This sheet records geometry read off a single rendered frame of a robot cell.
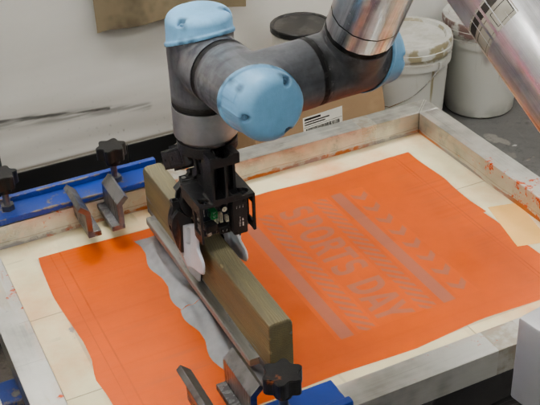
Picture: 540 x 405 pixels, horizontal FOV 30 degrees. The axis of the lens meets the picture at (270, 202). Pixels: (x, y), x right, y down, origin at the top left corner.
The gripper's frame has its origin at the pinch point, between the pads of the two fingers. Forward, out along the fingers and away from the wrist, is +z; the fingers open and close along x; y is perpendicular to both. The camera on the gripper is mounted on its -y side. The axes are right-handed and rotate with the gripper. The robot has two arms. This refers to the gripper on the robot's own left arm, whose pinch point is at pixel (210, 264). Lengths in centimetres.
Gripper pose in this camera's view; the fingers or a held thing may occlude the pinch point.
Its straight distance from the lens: 129.6
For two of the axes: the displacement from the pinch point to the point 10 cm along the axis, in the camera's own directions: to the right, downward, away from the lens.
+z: 0.3, 8.4, 5.4
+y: 4.4, 4.7, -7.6
